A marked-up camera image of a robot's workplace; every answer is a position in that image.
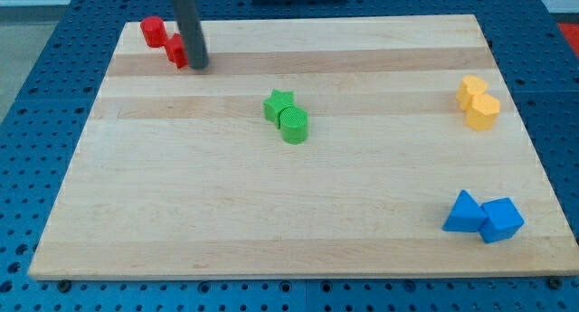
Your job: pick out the red star block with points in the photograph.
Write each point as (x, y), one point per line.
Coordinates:
(175, 50)

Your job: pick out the green star block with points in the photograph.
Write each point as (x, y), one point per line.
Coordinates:
(276, 103)

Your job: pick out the green cylinder block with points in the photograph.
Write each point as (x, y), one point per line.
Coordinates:
(294, 125)

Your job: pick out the light wooden board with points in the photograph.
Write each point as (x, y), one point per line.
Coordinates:
(178, 175)

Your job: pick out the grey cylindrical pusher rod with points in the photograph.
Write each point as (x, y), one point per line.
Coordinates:
(189, 23)

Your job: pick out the red cylinder block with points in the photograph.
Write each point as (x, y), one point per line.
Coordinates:
(154, 31)

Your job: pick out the blue triangle block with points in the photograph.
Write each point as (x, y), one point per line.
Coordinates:
(466, 215)

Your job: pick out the yellow heart block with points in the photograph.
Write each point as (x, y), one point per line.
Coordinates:
(470, 86)

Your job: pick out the yellow hexagon block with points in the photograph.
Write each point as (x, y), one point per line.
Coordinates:
(482, 112)

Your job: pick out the blue cube block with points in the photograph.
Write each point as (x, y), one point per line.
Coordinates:
(503, 220)

